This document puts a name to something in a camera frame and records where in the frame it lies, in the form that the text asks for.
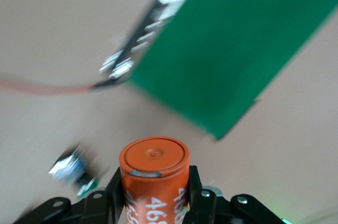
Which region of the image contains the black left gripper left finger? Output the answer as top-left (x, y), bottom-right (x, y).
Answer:
top-left (12, 167), bottom-right (127, 224)

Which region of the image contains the orange canister white print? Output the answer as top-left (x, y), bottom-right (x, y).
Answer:
top-left (118, 136), bottom-right (191, 224)

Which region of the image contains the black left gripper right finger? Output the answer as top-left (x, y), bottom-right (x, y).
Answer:
top-left (182, 165), bottom-right (291, 224)

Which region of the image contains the green push button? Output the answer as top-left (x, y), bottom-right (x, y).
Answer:
top-left (48, 144), bottom-right (100, 199)

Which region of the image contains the red black wire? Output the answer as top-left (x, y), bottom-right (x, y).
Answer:
top-left (0, 77), bottom-right (125, 95)

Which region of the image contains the green conveyor belt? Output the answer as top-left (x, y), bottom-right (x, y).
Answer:
top-left (99, 0), bottom-right (338, 142)

